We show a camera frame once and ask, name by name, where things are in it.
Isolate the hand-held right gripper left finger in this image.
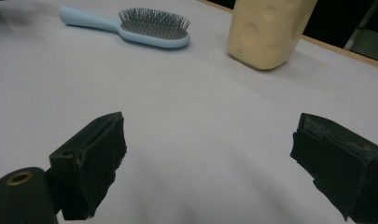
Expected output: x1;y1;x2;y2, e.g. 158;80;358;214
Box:
46;111;128;221

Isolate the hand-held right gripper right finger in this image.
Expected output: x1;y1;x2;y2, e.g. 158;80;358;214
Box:
289;112;378;224

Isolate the light blue hairbrush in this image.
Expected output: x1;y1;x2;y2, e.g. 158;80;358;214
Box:
59;5;191;49

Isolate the cream yellow holder cup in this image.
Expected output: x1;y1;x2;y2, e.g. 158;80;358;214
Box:
227;0;319;71

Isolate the white table mat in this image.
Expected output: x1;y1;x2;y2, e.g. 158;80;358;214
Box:
0;0;378;224

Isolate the white metal stand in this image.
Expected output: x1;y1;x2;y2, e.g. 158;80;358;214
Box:
343;0;378;51

